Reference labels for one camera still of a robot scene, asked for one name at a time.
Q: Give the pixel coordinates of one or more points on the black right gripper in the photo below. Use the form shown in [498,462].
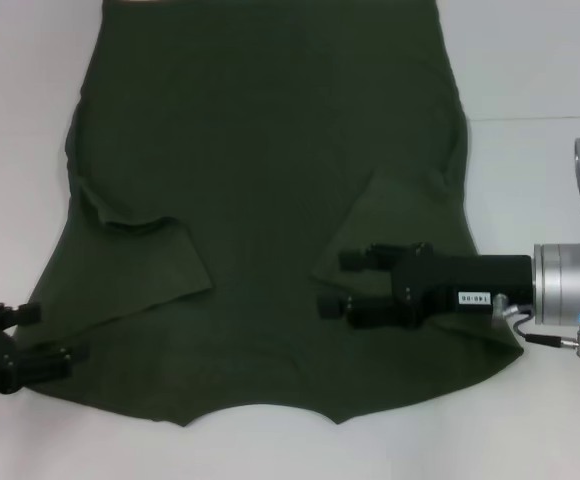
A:
[445,282]

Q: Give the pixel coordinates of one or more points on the dark green t-shirt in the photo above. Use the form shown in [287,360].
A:
[250,150]

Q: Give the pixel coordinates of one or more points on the silver right arm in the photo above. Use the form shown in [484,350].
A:
[570,285]

